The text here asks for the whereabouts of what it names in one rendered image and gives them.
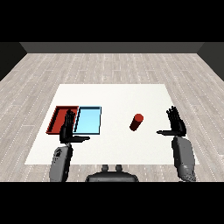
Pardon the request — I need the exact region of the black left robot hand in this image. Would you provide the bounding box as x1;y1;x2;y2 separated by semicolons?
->
59;109;91;144

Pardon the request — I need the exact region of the light blue shallow open box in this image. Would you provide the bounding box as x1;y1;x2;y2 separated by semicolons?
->
73;106;102;136

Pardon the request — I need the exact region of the dark grey robot body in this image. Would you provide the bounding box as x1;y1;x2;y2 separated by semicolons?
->
85;164;140;183

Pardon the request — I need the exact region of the red shallow open box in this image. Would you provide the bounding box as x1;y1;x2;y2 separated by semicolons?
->
45;105;80;136

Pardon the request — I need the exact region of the red can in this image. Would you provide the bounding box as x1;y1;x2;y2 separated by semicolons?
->
129;113;144;132

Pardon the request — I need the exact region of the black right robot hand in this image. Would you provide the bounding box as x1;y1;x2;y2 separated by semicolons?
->
156;105;187;137

